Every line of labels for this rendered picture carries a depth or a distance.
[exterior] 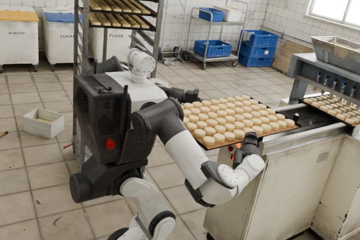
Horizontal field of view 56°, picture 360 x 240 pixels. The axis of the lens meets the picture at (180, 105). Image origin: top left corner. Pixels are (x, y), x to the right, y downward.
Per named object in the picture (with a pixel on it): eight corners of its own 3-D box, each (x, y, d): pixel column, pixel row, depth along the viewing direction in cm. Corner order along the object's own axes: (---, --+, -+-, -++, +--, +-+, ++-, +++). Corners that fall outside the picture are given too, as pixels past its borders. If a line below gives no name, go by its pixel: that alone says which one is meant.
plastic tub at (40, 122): (22, 131, 314) (22, 116, 308) (38, 122, 334) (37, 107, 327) (51, 139, 308) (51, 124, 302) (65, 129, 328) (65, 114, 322)
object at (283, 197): (271, 206, 264) (304, 102, 229) (307, 237, 239) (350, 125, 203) (199, 235, 226) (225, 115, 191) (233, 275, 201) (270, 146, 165)
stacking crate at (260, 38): (261, 40, 664) (264, 30, 656) (276, 46, 634) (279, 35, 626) (238, 40, 633) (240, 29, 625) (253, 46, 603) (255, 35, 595)
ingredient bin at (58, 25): (49, 73, 457) (47, 16, 426) (42, 59, 507) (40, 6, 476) (89, 72, 483) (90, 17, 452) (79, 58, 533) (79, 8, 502)
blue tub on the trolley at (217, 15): (209, 17, 587) (211, 7, 580) (224, 22, 557) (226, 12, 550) (195, 16, 571) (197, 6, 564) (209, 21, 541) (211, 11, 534)
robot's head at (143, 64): (137, 80, 119) (140, 56, 116) (125, 70, 127) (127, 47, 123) (154, 79, 123) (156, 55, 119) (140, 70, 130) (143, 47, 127)
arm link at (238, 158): (265, 157, 131) (266, 173, 120) (248, 175, 135) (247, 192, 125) (242, 140, 130) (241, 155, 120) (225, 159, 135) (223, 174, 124)
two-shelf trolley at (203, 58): (217, 57, 654) (228, -3, 609) (238, 67, 613) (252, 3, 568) (181, 60, 605) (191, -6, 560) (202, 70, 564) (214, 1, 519)
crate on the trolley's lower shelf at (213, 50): (216, 50, 631) (218, 39, 623) (230, 55, 604) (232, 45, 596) (193, 51, 598) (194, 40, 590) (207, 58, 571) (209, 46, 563)
